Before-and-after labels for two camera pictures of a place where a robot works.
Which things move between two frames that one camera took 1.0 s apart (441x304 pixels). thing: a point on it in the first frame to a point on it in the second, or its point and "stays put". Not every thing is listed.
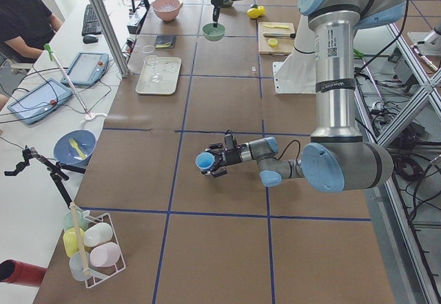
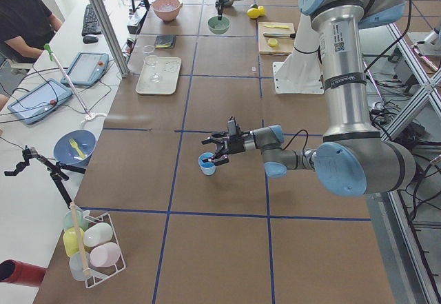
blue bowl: [75, 147] stays put
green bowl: [212, 33] to [218, 27]
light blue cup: [204, 161] stays put
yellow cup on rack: [70, 240] stays put
